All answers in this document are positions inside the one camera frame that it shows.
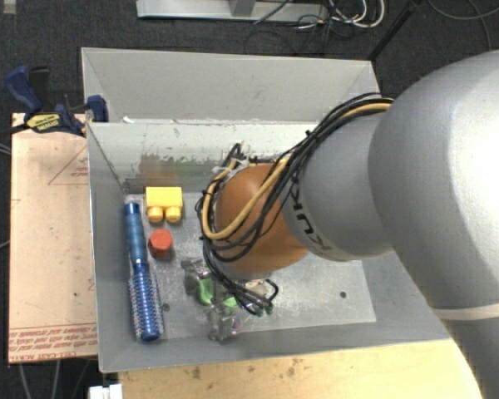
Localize brown cardboard board, red print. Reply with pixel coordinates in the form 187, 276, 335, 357
7, 111, 99, 366

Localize bright green toy piece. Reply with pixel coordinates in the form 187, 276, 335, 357
195, 278, 239, 308

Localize blue round hair brush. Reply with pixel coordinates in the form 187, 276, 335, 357
122, 201, 166, 342

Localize red hexagonal block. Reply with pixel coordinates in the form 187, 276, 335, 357
146, 228, 175, 260

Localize grey metal bin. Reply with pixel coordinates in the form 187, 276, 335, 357
81, 47, 452, 374

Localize yellow toy building block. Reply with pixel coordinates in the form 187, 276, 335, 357
144, 185, 185, 224

